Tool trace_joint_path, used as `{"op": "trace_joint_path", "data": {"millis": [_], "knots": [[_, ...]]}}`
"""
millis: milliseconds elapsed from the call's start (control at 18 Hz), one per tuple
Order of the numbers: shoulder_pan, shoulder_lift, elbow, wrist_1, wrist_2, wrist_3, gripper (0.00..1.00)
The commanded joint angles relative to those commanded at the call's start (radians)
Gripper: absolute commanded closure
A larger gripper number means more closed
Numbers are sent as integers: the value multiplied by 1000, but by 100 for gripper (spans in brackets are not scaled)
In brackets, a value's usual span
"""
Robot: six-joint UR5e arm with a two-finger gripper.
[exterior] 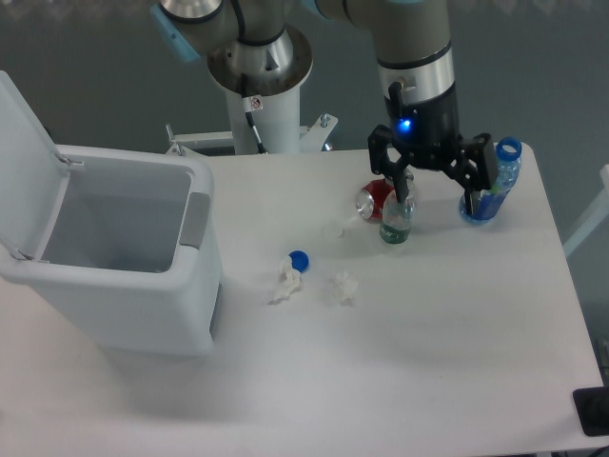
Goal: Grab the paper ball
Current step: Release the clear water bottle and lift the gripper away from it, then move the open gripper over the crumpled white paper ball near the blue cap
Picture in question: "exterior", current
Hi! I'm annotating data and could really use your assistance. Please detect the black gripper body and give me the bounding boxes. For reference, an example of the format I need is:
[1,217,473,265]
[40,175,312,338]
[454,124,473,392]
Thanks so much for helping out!
[385,81,460,171]

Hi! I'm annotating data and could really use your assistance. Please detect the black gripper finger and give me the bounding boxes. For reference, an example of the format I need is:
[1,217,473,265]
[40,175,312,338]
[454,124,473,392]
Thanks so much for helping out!
[367,125,410,203]
[446,133,497,215]

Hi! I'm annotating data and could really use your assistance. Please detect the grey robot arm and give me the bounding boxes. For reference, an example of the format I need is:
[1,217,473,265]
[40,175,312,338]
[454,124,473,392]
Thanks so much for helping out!
[151,1,498,213]

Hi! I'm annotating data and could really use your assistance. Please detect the blue plastic bottle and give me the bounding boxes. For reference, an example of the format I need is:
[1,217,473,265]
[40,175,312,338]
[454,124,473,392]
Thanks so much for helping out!
[460,136,522,225]

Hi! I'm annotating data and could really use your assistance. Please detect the red soda can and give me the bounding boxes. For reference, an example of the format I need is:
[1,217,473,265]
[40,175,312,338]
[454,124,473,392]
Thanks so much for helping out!
[355,178,394,221]

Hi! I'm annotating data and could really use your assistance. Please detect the clear green label bottle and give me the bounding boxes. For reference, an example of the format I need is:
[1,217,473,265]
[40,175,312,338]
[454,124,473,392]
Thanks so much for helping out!
[380,169,416,245]

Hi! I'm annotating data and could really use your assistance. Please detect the blue bottle cap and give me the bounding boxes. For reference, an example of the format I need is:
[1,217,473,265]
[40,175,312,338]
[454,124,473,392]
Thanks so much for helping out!
[288,250,310,273]

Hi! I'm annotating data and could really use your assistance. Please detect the crumpled white tissue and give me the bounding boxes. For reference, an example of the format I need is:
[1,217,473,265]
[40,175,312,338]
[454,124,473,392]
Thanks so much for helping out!
[268,256,302,305]

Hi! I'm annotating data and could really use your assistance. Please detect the black device at edge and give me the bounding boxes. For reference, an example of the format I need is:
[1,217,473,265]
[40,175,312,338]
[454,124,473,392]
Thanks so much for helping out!
[573,387,608,437]

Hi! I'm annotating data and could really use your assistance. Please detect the white trash bin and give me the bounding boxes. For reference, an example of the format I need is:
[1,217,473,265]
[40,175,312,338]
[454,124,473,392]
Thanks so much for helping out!
[1,146,222,356]

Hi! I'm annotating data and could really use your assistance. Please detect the white trash bin lid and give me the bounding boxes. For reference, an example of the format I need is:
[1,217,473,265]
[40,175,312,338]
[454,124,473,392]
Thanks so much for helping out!
[1,71,70,260]

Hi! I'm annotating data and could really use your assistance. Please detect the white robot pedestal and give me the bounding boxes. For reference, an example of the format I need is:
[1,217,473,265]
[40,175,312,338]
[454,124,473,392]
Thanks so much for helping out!
[166,87,338,156]

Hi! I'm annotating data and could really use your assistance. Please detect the white frame at right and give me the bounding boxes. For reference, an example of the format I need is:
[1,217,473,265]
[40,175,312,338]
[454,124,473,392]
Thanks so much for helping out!
[562,165,608,258]

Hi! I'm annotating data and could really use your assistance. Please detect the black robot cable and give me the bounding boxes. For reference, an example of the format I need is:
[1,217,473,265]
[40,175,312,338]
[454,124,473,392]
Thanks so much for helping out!
[228,0,268,154]

